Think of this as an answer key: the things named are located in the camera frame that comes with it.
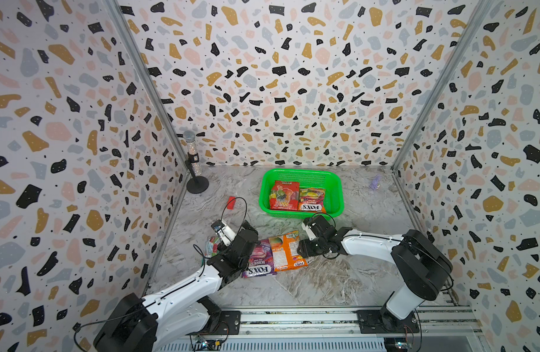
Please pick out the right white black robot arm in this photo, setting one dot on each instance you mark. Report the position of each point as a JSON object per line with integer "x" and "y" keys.
{"x": 422, "y": 267}

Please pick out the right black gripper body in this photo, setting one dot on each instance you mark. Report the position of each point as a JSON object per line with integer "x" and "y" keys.
{"x": 309, "y": 248}

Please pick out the teal Fox's candy bag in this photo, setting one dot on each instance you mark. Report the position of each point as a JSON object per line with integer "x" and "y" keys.
{"x": 212, "y": 246}

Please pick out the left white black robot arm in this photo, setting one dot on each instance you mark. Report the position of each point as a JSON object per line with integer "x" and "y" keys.
{"x": 185, "y": 308}

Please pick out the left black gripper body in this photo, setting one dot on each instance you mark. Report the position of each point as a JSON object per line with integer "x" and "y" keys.
{"x": 223, "y": 248}

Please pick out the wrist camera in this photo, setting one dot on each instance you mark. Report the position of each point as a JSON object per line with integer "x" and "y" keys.
{"x": 224, "y": 232}
{"x": 308, "y": 230}

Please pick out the yellow orange Fox's candy bag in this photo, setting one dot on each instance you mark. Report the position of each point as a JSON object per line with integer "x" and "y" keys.
{"x": 311, "y": 200}

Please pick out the purple Fox's candy bag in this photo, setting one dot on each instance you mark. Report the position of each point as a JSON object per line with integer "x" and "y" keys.
{"x": 261, "y": 261}

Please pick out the small red block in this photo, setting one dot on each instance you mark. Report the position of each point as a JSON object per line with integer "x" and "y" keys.
{"x": 231, "y": 203}

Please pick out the black stand with clear tube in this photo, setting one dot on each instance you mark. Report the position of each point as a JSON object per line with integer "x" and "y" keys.
{"x": 198, "y": 183}

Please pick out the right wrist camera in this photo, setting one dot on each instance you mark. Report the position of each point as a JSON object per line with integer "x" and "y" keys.
{"x": 308, "y": 230}

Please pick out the green plastic basket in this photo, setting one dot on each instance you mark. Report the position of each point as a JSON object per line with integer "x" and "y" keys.
{"x": 333, "y": 201}

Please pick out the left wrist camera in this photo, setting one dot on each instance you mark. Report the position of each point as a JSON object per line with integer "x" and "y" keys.
{"x": 224, "y": 232}

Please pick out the small purple object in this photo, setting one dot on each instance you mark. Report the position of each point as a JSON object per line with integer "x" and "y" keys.
{"x": 376, "y": 182}

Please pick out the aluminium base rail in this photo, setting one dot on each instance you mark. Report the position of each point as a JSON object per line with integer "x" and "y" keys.
{"x": 305, "y": 329}

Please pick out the red candy bag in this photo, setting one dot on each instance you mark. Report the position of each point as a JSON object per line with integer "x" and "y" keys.
{"x": 284, "y": 196}

